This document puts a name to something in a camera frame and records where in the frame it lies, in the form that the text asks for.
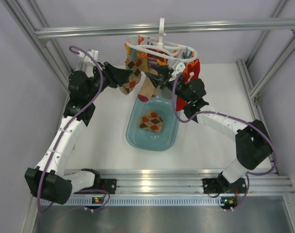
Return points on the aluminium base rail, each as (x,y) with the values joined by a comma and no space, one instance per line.
(188,182)

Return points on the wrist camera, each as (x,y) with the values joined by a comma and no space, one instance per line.
(176,66)
(93,53)

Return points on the beige purple striped sock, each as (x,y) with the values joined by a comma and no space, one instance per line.
(147,90)

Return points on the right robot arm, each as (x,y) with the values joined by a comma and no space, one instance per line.
(252,142)

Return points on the white round clip hanger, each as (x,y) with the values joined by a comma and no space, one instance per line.
(158,47)

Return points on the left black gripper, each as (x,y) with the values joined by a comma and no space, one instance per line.
(114,76)

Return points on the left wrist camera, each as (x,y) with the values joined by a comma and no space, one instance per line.
(93,53)

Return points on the blue transparent tray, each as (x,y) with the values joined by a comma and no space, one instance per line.
(148,140)

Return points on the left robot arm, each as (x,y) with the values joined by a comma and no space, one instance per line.
(47,181)

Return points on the perforated cable duct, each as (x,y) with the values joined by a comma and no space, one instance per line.
(149,201)

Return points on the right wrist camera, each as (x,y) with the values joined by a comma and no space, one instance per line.
(176,66)

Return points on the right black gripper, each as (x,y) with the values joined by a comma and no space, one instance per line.
(163,80)

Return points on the beige argyle sock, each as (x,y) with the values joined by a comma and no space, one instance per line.
(136,61)
(151,121)

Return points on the aluminium top crossbar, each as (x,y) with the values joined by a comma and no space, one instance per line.
(165,28)

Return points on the red sock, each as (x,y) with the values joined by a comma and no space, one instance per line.
(191,72)

